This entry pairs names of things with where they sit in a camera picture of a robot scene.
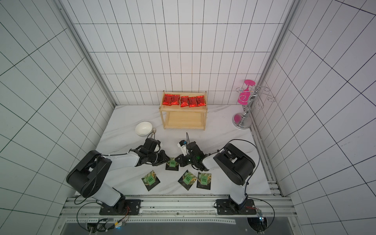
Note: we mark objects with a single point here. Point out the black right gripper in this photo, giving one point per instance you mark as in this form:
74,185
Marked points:
186,158

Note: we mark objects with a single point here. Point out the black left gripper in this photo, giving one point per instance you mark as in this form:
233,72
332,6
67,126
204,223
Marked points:
163,160

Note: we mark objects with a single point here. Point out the green tea bag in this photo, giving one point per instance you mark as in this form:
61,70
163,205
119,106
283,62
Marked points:
150,180
204,181
187,180
172,165

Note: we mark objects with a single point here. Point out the red tea bag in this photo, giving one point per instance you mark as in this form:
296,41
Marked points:
201,101
175,99
167,100
184,101
192,101

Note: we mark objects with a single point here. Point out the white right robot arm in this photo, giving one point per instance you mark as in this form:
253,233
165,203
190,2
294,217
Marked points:
235,164

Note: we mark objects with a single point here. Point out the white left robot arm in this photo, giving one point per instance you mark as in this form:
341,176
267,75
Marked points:
88,176

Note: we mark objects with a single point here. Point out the light wooden two-tier shelf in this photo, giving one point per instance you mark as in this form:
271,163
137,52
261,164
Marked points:
177,117

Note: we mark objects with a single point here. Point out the white ceramic bowl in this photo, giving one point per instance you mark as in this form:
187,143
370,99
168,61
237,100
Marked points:
144,128

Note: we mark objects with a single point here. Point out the chrome cup holder stand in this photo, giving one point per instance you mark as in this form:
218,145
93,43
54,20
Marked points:
242,120

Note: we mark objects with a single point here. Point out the pink wine glass decoration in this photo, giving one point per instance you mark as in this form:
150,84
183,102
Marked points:
245,93

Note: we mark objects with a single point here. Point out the metal base rail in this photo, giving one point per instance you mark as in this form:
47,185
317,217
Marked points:
179,215

